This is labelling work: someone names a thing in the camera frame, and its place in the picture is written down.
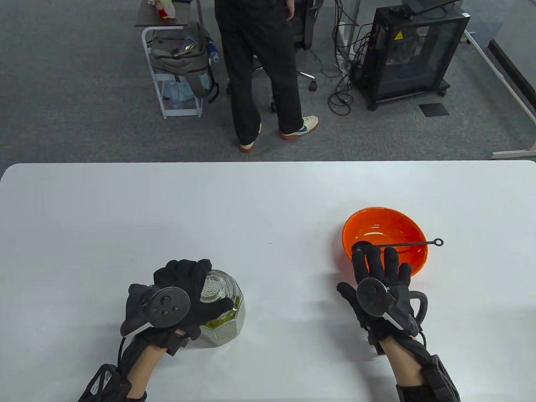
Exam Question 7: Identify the black enclosed printer cabinet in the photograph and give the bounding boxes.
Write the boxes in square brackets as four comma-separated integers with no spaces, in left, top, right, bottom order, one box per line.
[361,6,472,112]

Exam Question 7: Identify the white metal cart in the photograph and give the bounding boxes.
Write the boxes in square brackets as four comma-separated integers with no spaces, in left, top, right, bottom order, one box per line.
[141,25,204,120]

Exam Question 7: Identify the person's left forearm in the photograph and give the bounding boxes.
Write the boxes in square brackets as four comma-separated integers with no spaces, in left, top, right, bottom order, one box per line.
[125,330,187,399]

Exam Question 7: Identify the thin black ring-ended spoon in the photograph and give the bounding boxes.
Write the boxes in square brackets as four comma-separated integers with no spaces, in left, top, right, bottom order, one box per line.
[354,238,444,252]

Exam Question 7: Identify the black round glove-mounted controller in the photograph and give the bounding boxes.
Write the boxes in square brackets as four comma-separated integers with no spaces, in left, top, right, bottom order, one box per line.
[120,284,191,336]
[356,278,429,338]

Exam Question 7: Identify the person's right forearm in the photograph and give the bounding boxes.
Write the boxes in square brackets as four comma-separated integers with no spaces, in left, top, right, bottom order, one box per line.
[382,338,424,387]

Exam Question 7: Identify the red and yellow packet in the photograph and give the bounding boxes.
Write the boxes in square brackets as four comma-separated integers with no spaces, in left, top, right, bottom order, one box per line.
[147,0,177,20]

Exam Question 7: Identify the person's left hand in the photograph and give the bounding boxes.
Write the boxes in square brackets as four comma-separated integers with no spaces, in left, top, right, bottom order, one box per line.
[125,259,235,356]

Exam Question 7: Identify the white desk leg frame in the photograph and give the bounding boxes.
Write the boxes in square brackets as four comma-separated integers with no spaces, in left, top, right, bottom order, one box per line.
[463,28,536,160]

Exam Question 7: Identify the brown side table top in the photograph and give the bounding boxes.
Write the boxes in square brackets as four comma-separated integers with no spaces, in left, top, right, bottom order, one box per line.
[135,0,203,28]

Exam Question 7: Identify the bundle of black cables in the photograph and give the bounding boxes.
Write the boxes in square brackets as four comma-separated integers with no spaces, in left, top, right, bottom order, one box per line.
[309,0,379,117]

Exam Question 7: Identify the clear plastic water bottles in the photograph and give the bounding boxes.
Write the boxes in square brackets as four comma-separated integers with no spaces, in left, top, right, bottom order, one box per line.
[162,80,196,109]

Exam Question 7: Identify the glass jar with green contents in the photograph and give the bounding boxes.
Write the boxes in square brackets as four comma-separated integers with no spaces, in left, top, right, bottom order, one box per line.
[197,270,246,346]

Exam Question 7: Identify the person's right hand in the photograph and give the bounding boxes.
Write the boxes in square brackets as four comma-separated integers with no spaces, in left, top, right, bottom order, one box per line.
[337,243,423,356]

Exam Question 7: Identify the grey backpack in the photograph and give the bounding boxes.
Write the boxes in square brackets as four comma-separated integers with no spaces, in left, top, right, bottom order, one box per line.
[147,22,221,104]

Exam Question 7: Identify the black wrist-mounted camera strap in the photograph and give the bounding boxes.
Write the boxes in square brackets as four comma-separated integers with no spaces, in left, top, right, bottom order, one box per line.
[395,331,461,402]
[77,335,148,402]

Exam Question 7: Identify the orange plastic bowl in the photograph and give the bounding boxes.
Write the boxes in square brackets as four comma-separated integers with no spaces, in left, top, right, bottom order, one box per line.
[342,207,429,278]

